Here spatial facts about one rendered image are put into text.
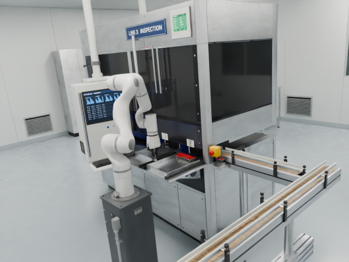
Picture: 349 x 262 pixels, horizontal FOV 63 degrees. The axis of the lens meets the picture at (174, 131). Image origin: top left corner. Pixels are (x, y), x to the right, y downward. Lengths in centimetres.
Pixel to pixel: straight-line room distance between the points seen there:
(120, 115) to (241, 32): 123
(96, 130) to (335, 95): 505
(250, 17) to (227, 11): 29
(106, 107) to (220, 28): 128
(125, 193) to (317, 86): 545
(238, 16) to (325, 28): 432
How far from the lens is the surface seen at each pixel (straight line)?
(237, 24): 245
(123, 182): 191
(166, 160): 243
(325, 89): 670
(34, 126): 735
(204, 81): 215
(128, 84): 182
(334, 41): 658
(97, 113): 280
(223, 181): 251
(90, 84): 276
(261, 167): 213
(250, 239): 141
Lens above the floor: 176
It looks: 15 degrees down
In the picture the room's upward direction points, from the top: 5 degrees counter-clockwise
